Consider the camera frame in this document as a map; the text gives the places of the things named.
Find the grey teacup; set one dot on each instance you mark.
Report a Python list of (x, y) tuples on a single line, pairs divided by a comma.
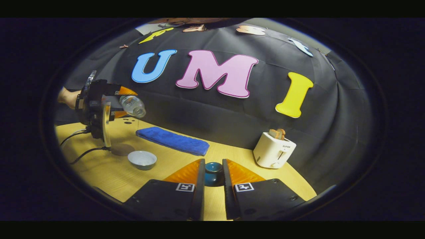
[(142, 160)]

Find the white toaster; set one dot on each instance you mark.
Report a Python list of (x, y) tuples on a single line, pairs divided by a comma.
[(273, 152)]

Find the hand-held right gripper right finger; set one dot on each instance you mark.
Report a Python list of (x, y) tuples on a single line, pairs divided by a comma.
[(228, 199)]

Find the toast slice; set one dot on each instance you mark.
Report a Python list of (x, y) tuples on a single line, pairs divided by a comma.
[(277, 134)]

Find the blue towel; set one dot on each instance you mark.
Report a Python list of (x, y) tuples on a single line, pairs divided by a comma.
[(172, 141)]

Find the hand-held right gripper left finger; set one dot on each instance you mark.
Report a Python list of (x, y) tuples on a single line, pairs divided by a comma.
[(199, 199)]

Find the black backdrop cloth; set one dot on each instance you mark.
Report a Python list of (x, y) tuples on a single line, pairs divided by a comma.
[(215, 109)]

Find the clear plastic water bottle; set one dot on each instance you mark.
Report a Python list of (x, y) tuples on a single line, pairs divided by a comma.
[(132, 105)]

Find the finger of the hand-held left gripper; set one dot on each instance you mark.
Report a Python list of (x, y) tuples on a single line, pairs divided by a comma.
[(119, 114), (123, 90)]

